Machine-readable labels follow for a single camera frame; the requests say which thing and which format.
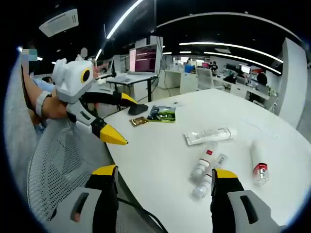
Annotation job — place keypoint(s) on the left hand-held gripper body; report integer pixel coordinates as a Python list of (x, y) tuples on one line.
[(73, 80)]

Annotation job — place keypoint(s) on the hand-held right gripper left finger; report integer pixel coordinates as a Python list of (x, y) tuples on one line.
[(104, 206)]

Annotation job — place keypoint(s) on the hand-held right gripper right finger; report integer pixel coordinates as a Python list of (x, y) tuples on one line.
[(226, 206)]

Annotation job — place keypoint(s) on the white skincare bottle red label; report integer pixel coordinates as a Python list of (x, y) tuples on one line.
[(205, 157), (205, 182)]

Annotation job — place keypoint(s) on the gold foil packet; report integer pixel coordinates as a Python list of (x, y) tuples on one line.
[(139, 121)]

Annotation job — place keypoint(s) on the white skincare bottle red band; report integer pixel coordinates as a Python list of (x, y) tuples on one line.
[(258, 155)]

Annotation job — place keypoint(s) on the small clear plastic packet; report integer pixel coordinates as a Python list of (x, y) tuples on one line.
[(179, 104)]

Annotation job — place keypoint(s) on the white skincare tube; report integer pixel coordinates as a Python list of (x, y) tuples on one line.
[(209, 136)]

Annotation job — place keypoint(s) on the blue storage bin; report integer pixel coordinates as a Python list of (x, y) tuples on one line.
[(190, 68)]

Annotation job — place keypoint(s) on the person's left hand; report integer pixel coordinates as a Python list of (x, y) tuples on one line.
[(56, 108)]

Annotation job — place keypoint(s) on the white standing desk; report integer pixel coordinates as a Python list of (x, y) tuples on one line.
[(131, 79)]

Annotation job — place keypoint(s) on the person's light shirt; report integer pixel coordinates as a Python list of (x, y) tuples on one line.
[(41, 85)]

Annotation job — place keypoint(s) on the black computer mouse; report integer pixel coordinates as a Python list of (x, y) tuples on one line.
[(138, 109)]

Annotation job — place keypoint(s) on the white wristband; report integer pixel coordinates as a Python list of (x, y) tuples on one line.
[(43, 103)]

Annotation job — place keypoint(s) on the grey mesh office chair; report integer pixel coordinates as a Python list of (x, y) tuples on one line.
[(60, 157)]

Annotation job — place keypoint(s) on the computer monitor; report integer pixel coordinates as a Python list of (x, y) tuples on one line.
[(143, 59)]

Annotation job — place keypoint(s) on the green black snack packet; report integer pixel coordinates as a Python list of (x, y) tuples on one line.
[(162, 114)]

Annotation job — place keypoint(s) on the ceiling air conditioner vent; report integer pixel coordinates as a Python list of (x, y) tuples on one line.
[(59, 23)]

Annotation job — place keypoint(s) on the ceiling light strip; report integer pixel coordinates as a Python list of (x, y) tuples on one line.
[(243, 59), (230, 45), (124, 18)]

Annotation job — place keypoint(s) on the white office chair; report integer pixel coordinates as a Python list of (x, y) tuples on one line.
[(204, 77)]

